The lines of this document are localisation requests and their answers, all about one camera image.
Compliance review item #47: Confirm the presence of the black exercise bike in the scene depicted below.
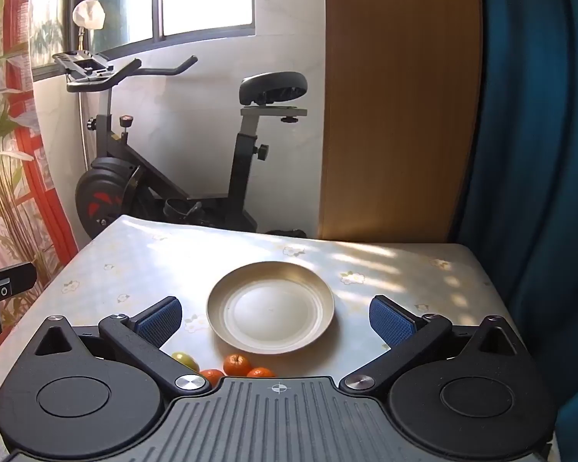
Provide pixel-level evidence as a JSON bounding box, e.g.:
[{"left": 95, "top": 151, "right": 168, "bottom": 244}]
[{"left": 52, "top": 50, "right": 310, "bottom": 239}]

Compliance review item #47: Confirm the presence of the cream round plate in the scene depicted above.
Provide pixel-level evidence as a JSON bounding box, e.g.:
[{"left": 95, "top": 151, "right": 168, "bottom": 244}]
[{"left": 206, "top": 261, "right": 336, "bottom": 354}]

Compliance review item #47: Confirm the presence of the wooden door panel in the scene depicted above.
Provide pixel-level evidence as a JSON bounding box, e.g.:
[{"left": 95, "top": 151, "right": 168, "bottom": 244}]
[{"left": 318, "top": 0, "right": 485, "bottom": 244}]

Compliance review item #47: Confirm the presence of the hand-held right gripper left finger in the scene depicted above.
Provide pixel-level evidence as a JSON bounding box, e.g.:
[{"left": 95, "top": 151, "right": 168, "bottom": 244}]
[{"left": 29, "top": 296, "right": 212, "bottom": 398}]

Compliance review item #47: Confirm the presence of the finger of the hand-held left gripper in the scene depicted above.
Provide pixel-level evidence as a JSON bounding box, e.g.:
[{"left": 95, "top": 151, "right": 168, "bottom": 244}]
[{"left": 0, "top": 262, "right": 37, "bottom": 338}]

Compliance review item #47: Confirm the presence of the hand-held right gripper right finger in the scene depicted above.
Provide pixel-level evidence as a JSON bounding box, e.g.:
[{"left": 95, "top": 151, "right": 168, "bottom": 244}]
[{"left": 339, "top": 295, "right": 531, "bottom": 393}]

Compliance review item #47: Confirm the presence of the blue curtain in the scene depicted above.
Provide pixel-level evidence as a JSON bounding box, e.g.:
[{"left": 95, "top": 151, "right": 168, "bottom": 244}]
[{"left": 455, "top": 0, "right": 578, "bottom": 462}]

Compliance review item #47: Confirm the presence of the white crumpled bag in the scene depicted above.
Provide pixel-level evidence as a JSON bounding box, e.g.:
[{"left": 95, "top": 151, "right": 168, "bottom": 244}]
[{"left": 72, "top": 0, "right": 107, "bottom": 30}]

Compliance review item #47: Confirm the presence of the yellow lemon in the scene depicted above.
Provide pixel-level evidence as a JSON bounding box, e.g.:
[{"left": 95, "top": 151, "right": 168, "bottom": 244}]
[{"left": 171, "top": 351, "right": 202, "bottom": 371}]

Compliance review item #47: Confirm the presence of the thin metal pole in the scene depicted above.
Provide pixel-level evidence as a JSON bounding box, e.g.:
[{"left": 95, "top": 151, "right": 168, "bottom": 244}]
[{"left": 77, "top": 28, "right": 89, "bottom": 174}]

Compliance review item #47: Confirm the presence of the red floral curtain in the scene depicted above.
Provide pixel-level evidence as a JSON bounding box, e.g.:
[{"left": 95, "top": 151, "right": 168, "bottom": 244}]
[{"left": 0, "top": 0, "right": 84, "bottom": 309}]

